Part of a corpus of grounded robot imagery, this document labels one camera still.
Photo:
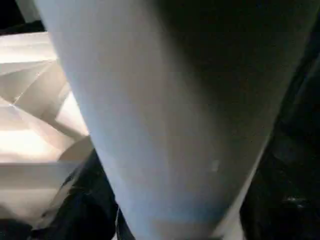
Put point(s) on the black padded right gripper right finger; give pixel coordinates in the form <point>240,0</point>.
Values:
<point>287,200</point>

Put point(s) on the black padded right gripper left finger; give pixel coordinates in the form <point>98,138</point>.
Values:
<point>82,205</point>

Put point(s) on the white plastic table top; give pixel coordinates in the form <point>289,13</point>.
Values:
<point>25,125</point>

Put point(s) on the white plastic table leg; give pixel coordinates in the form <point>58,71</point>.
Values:
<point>175,112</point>

